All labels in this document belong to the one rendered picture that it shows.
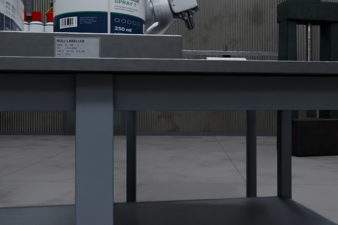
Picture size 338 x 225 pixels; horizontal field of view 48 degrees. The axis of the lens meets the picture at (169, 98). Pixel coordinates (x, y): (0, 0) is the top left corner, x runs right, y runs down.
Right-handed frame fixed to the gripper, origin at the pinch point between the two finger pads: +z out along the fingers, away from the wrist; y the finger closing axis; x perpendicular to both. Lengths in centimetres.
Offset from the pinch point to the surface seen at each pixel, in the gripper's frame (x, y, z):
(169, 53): 78, 27, 13
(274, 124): -617, -279, 185
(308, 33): -358, -263, 23
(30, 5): -10, 55, -27
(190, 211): -39, 20, 82
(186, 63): 85, 27, 16
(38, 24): 2, 53, -17
